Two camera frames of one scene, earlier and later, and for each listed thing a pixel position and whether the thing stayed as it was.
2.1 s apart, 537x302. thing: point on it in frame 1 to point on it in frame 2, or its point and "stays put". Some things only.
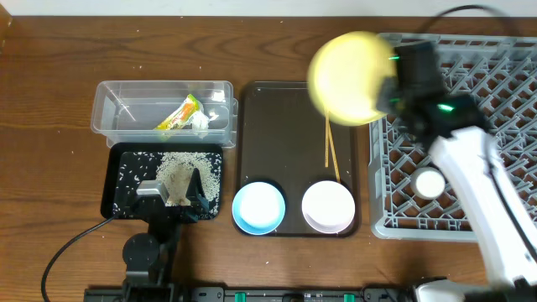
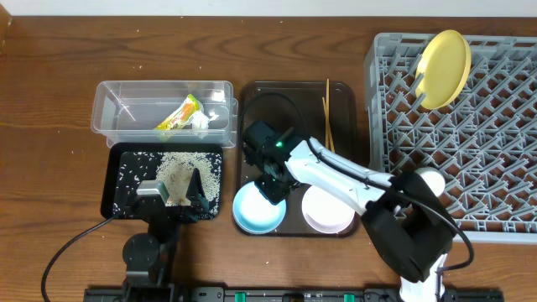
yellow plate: [344, 72] to [444, 70]
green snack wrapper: [180, 117] stays put
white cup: [428, 183] stays put
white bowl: [328, 206] stays put
